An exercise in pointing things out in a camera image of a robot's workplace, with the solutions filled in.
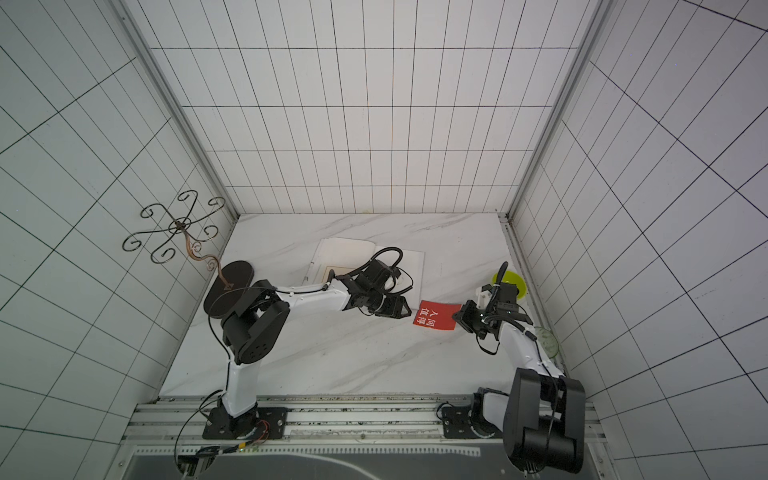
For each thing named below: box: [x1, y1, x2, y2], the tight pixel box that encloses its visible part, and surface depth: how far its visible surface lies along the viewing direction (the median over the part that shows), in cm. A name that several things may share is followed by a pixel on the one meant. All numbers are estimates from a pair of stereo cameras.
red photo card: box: [413, 300, 462, 331], surface depth 92 cm
